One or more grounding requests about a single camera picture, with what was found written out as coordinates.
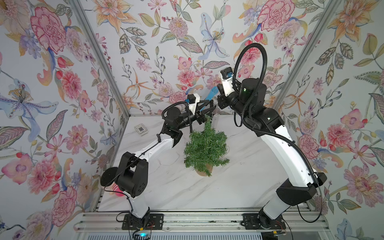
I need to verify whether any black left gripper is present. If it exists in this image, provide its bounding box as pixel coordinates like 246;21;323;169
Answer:
174;102;213;131

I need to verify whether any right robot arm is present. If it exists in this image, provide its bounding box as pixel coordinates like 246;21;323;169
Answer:
218;43;327;229

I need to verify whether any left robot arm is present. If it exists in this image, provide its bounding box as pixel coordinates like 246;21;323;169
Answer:
100;95;216;228

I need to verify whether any small green christmas tree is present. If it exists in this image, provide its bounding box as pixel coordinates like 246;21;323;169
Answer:
184;118;230;169

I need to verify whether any wooden tree base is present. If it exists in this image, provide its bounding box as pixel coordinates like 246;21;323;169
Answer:
195;164;213;177

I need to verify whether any white battery box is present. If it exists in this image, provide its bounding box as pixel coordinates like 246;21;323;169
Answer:
134;124;148;136

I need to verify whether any pink black toy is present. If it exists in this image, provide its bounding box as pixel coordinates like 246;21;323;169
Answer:
111;183;125;197

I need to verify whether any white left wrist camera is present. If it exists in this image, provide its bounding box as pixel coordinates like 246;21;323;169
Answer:
186;94;201;105

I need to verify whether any aluminium corner frame post left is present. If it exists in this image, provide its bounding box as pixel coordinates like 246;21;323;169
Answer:
69;0;130;118

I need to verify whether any aluminium corner frame post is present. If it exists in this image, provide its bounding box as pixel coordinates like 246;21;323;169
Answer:
272;1;340;110
69;0;130;118

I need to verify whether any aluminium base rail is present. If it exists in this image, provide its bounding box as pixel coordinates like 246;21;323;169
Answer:
74;208;334;240

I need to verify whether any aluminium corner frame post right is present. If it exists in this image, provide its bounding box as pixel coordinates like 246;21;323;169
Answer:
272;1;340;110

